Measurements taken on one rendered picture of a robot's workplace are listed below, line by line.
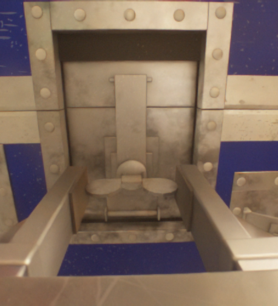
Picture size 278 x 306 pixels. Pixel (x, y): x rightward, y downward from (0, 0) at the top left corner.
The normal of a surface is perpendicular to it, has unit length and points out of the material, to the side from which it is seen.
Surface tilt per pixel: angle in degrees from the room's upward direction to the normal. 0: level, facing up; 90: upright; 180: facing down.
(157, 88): 90
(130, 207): 90
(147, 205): 90
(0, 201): 90
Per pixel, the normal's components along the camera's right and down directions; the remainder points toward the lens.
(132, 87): 0.03, 0.30
